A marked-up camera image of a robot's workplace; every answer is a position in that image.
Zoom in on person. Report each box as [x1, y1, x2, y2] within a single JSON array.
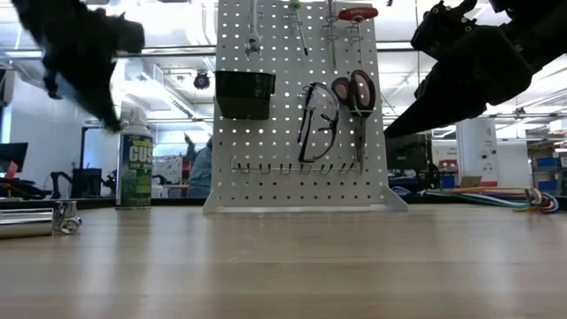
[[183, 132, 214, 198]]

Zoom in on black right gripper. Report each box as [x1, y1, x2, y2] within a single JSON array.
[[383, 0, 535, 139]]

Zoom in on chrome socket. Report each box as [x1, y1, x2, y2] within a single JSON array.
[[59, 215, 83, 235], [53, 199, 79, 222]]

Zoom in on metal multi-hook wrench rack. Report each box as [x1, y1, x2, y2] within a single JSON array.
[[229, 157, 360, 175]]

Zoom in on white round pillar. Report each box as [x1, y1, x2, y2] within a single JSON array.
[[458, 117, 500, 187]]

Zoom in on black framed eyeglasses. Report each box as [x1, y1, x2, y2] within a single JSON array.
[[297, 82, 341, 164]]

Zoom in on green black handled screwdriver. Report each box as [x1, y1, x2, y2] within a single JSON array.
[[287, 0, 310, 58]]

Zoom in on black plastic peg board bin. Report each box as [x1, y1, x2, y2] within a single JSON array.
[[214, 69, 276, 121]]

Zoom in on multicoloured wire bundle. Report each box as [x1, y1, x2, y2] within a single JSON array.
[[420, 183, 559, 214]]

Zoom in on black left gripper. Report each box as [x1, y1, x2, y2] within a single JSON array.
[[11, 0, 146, 133]]

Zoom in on black equipment cabinet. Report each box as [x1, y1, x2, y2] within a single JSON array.
[[384, 132, 439, 191]]

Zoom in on red black handled scissors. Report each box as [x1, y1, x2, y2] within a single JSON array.
[[330, 69, 377, 176]]

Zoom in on chrome combination wrench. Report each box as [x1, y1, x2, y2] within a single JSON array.
[[245, 0, 263, 61]]

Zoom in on green white spray can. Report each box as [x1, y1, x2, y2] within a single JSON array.
[[115, 105, 154, 209]]

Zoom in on chrome ratchet handle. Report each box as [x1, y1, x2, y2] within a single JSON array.
[[0, 207, 55, 240]]

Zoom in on white metal peg board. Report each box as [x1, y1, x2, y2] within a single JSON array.
[[202, 0, 408, 216]]

